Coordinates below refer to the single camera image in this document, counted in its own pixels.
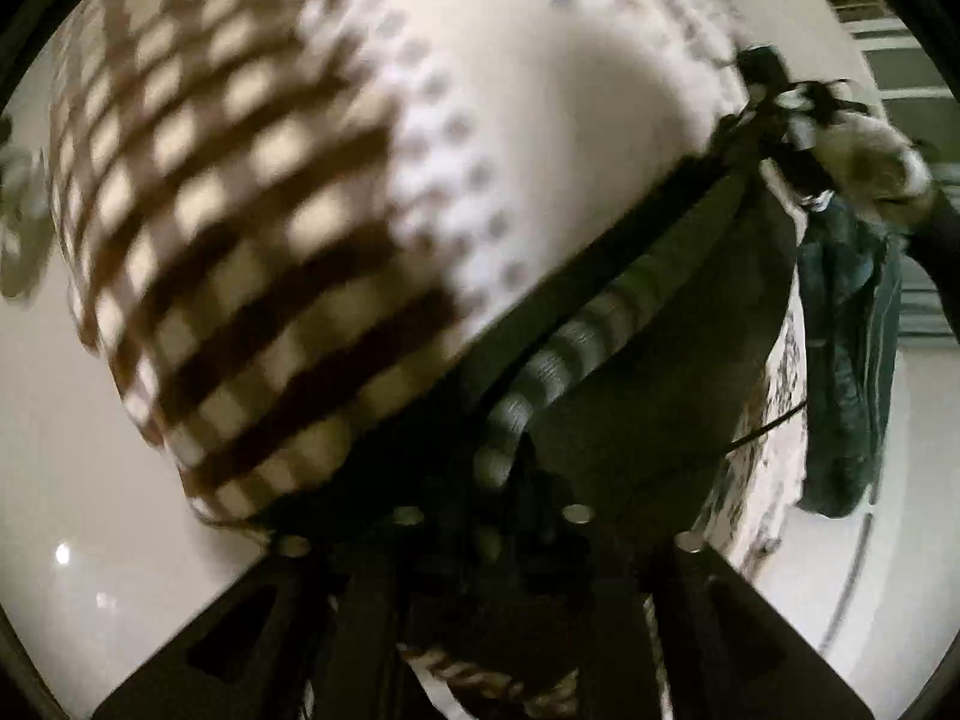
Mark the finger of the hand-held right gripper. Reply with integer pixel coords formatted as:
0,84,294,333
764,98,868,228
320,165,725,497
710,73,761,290
705,114,770,175

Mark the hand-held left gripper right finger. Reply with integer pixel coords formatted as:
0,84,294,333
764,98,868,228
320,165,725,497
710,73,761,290
525,502,875,720

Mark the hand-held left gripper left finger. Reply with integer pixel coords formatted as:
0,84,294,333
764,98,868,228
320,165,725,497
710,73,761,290
91,506,485,720

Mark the dark garment with striped trim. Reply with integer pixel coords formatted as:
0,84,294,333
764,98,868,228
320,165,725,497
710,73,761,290
450,150,800,691

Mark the person's right forearm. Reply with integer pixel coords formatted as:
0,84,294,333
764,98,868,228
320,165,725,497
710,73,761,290
900,186,960,305

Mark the person's right hand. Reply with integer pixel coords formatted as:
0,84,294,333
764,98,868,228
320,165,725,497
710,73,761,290
814,114,937,224

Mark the window blind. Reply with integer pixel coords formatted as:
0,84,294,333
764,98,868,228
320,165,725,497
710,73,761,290
791,0,957,102

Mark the dark teal cloth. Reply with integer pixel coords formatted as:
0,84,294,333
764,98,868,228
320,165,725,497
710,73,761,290
793,195,907,520

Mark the printed floral checked blanket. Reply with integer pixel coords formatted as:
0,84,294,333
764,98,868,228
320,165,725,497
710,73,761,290
45,0,811,720

